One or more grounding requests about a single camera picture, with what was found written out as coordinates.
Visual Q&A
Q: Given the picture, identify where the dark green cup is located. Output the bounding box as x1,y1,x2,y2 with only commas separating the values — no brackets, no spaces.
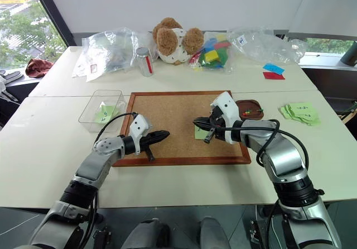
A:
340,40,357,67

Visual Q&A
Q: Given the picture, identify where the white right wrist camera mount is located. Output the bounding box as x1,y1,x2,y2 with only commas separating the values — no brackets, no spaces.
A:
209,91,243,144

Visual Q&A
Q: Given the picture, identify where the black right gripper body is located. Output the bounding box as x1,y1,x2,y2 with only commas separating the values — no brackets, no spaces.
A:
208,107,226,141

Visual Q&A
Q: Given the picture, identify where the maroon cloth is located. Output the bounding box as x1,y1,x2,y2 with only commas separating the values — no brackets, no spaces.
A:
25,58,54,78

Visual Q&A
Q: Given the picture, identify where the empty clear plastic bag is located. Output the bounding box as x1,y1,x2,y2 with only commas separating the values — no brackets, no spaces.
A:
226,26,309,65

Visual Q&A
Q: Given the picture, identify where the black sandal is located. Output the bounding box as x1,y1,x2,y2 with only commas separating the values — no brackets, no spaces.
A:
0,69,25,85

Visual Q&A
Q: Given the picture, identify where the grey rounded shape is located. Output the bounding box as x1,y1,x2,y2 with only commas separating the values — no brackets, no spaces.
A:
127,217,171,249
199,216,233,249

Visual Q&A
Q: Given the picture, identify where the clear bag with papers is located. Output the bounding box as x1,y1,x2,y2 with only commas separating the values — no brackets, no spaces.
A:
71,27,157,83

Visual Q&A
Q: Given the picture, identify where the wood-framed cork board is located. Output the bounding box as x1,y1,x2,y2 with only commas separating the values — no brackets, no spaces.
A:
112,90,252,167

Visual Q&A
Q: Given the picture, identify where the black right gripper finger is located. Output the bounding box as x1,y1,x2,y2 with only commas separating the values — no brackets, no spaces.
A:
203,128,217,145
192,116,214,130

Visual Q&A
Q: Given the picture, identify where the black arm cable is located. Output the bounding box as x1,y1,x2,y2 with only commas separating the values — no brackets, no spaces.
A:
255,118,310,178
95,112,139,143

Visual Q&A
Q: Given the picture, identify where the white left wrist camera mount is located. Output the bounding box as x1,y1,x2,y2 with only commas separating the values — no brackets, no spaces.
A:
128,114,154,156

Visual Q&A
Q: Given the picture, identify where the clear plastic box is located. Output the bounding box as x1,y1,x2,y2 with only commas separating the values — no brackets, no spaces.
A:
78,89,125,133

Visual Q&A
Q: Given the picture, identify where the red sticky note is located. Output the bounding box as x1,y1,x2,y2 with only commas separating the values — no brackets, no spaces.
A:
262,71,286,80

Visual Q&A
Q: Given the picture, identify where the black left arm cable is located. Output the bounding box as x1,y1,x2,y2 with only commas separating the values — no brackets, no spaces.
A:
95,112,139,143

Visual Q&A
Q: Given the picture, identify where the black window frame post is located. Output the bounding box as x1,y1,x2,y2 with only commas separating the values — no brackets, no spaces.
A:
28,0,76,47

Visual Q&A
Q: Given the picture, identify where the blue sticky note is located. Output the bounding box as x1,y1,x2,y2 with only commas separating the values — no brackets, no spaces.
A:
262,63,286,75

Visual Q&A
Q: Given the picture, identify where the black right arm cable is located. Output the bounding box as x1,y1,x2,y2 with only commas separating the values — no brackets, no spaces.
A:
255,118,310,178

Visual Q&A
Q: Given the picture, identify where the glass jar with red strip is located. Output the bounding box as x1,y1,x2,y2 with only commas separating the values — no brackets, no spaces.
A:
134,47,155,78

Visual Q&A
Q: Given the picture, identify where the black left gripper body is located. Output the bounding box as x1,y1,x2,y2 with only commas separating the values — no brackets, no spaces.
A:
138,132,157,153

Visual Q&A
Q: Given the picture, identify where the brown plush teddy bear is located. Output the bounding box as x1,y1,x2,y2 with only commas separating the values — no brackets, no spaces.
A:
151,17,205,66

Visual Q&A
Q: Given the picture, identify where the brown wooden tray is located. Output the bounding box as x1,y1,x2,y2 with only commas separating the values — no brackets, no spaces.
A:
235,99,264,120

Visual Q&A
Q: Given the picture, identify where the green sticky note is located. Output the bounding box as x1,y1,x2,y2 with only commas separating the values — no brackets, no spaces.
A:
297,113,322,127
193,125,213,141
279,106,298,121
288,102,314,114
94,103,118,125

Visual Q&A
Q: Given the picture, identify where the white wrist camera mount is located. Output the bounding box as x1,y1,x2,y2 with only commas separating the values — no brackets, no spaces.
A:
128,114,154,156
209,91,243,144

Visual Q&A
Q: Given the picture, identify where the wooden chair frame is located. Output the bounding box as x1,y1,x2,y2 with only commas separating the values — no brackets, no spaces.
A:
337,100,357,125

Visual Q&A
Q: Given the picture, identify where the bag of coloured blocks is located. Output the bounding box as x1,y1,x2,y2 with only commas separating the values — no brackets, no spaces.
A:
187,32,235,74

